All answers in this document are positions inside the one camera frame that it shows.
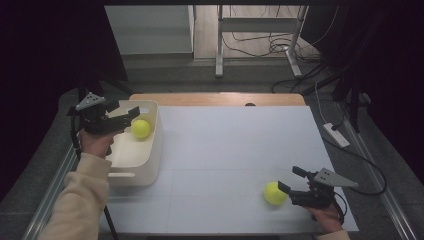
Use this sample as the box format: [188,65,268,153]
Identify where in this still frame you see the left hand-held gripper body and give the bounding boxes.
[68,92,133,136]

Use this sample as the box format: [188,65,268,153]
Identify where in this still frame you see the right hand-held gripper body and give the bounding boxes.
[289,167,360,210]

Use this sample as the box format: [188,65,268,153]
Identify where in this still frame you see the yellow tennis ball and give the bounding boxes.
[130,119,152,140]
[263,181,288,206]

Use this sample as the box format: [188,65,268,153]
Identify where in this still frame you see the white plastic bin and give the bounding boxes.
[106,99,165,188]

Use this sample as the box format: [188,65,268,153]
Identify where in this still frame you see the person's left hand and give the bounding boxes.
[78,128,116,159]

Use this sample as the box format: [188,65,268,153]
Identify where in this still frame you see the person's right hand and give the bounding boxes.
[304,202,344,234]

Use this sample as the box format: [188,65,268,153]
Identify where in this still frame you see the white power strip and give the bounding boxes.
[322,122,351,148]

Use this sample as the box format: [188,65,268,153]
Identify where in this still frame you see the white cabinet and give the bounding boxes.
[104,4,196,56]

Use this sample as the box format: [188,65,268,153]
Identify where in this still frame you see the white board sheet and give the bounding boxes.
[99,105,360,234]

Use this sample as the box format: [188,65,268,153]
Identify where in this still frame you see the left hand-held gripper black cable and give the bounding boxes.
[69,111,119,240]

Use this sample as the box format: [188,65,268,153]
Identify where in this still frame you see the hand-held gripper black cable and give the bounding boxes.
[333,191,349,224]
[69,111,119,240]

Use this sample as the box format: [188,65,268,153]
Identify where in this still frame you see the right hand-held gripper black cable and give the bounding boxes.
[333,191,349,224]

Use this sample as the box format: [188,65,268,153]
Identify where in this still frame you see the metal floor rail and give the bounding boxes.
[21,143,81,240]
[336,99,418,240]

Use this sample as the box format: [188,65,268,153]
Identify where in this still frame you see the white power strip cable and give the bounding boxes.
[314,81,328,125]

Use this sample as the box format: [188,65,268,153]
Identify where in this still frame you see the long black cable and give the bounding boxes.
[321,136,388,197]

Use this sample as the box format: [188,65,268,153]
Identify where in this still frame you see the tangle of floor cables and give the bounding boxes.
[221,4,339,96]

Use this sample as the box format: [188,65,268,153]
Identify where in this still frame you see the white metal desk frame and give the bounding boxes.
[214,4,309,79]

